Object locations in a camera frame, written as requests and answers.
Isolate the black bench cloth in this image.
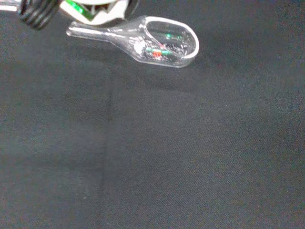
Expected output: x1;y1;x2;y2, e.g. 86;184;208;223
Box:
0;0;305;229

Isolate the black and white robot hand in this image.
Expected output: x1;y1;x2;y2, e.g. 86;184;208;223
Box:
0;0;140;31

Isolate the clear glass weighing funnel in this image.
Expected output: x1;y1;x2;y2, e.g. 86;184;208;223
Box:
66;15;200;69

